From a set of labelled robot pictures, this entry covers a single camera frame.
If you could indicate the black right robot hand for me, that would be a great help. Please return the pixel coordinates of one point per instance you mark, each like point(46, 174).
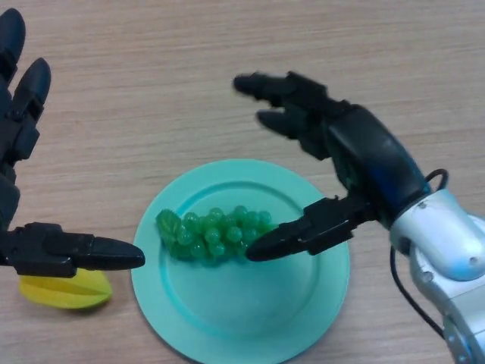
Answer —
point(371, 159)

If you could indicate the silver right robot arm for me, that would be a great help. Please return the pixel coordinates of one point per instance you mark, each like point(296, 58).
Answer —
point(447, 235)

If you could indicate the green round plate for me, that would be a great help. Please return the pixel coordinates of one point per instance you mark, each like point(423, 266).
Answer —
point(242, 303)

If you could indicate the yellow starfruit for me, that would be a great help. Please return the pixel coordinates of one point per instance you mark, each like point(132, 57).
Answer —
point(64, 295)

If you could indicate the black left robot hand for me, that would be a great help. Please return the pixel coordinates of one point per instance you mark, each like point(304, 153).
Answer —
point(11, 132)

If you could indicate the green grape bunch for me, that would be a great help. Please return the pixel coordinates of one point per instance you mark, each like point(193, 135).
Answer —
point(212, 235)

